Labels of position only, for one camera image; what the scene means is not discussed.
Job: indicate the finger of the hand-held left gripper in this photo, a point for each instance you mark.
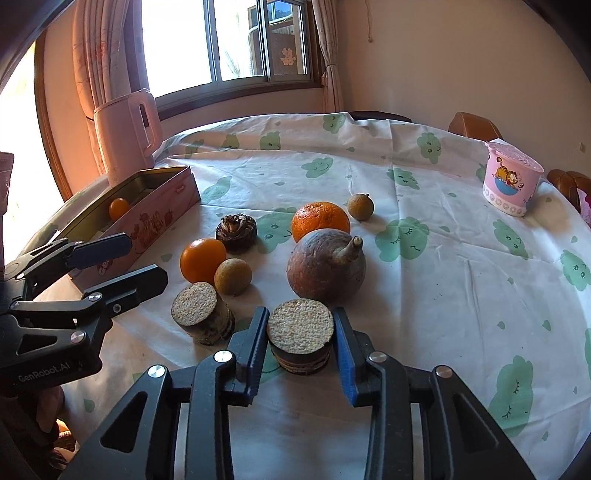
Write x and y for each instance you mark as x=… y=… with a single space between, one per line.
x=138 y=281
x=104 y=247

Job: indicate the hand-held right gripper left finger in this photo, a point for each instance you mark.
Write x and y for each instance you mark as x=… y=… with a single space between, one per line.
x=257 y=355

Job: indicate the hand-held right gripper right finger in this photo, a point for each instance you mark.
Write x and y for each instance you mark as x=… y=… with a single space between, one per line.
x=347 y=360

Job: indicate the pink rectangular tin box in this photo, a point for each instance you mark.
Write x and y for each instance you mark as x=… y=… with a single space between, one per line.
x=152 y=221

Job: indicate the smooth medium orange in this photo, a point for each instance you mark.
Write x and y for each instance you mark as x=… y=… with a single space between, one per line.
x=202 y=260

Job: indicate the small brown round fruit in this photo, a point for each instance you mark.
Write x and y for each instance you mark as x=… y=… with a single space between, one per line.
x=360 y=207
x=232 y=277

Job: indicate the brown round root vegetable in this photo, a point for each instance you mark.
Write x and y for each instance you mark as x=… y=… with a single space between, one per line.
x=318 y=270

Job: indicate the dark brown water chestnut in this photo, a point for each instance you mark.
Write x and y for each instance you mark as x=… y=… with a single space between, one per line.
x=236 y=233

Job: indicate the small smooth orange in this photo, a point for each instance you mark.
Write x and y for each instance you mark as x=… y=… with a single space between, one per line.
x=119 y=208

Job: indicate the pink electric kettle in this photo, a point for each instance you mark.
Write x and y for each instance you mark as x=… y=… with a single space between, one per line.
x=122 y=138

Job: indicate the white green cloud tablecloth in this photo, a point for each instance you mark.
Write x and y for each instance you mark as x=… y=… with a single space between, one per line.
x=438 y=286

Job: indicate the large bumpy orange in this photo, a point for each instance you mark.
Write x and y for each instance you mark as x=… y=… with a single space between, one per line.
x=319 y=219

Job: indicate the wide pink curtain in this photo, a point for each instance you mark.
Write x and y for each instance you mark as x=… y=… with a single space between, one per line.
x=106 y=55

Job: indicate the sliding glass window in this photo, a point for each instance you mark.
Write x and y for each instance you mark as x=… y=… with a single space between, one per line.
x=184 y=46

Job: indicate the pink cartoon print cup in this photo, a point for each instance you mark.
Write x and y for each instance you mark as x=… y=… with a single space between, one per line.
x=510 y=180

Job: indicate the pink window sticker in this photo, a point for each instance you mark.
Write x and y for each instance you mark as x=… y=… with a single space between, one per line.
x=288 y=57

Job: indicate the brown leather sofa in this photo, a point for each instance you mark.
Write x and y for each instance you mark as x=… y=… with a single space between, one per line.
x=565 y=182

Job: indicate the pink flower cushion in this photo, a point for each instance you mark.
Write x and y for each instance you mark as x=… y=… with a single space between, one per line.
x=586 y=203

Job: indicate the narrow pink curtain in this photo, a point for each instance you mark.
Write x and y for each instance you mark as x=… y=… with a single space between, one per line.
x=328 y=60

